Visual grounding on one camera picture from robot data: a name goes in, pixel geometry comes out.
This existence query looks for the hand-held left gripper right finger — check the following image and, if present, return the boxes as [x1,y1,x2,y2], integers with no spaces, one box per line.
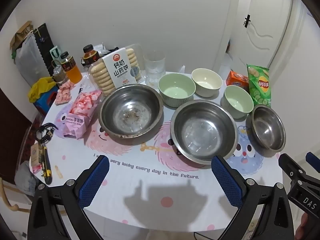
[211,155,295,240]

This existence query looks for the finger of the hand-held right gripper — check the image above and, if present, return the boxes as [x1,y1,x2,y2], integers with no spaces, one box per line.
[278,152,307,183]
[305,152,320,174]

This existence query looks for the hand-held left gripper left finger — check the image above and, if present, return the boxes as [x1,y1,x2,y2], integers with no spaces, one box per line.
[27,155,110,240]

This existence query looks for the small steel bowl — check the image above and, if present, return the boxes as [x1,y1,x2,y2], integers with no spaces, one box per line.
[246,105,286,158]

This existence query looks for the large stained steel bowl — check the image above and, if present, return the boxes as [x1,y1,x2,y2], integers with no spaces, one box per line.
[99,84,164,146]

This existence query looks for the small green bowl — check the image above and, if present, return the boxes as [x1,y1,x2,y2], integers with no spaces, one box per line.
[223,85,254,120]

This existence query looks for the cream ceramic bowl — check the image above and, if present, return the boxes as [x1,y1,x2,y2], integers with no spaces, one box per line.
[191,68,223,98]

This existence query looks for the wide green ribbed bowl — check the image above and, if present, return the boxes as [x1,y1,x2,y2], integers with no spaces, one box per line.
[158,72,196,108]

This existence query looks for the yellow black utility knife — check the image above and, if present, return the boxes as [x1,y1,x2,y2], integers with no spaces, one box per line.
[41,146,52,184]

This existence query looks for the cartoon printed tablecloth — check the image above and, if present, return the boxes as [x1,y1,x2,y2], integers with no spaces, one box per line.
[41,71,296,233]

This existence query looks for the small beige box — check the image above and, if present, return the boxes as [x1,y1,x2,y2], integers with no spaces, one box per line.
[30,144,42,173]

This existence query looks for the black wrist watch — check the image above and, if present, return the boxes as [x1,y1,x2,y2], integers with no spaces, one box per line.
[37,123,59,145]

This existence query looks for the pink marshmallow bag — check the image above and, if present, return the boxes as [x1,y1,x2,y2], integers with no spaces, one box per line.
[55,89,103,140]

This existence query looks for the grey cloth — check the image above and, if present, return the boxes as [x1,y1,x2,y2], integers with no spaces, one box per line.
[14,161,41,197]

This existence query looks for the green chips bag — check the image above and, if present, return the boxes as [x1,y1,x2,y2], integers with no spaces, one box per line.
[246,63,272,108]

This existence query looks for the wooden chair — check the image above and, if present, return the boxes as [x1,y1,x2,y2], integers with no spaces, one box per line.
[0,177,26,213]

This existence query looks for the small pink candy bag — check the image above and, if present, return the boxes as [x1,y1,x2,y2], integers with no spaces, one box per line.
[54,81,76,105]

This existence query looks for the orange biscuit box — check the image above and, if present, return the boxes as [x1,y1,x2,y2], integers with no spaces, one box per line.
[225,70,250,92]

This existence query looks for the orange juice bottle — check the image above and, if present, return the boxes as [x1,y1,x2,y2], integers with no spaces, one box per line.
[60,51,83,84]

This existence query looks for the clear biscuit package white label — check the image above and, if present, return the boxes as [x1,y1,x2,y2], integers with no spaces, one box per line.
[89,47,143,96]

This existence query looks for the dark tea bottle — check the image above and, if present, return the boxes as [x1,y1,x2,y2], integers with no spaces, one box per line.
[82,45,101,67]

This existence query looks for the clear glass cup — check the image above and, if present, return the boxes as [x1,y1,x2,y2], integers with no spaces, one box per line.
[143,50,166,89]

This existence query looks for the green cup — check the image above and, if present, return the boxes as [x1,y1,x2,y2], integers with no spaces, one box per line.
[49,45,62,61]

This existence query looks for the white scalloped bag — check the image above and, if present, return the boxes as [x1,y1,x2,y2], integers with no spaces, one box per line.
[16,33,43,81]

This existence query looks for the black gift bag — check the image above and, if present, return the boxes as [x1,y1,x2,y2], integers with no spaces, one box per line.
[33,23,54,78]

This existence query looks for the white door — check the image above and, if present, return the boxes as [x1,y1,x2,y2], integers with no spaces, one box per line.
[229,0,307,69]

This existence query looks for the brown crumpled paper bag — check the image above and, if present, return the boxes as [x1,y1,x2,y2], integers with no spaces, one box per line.
[10,21,33,51]

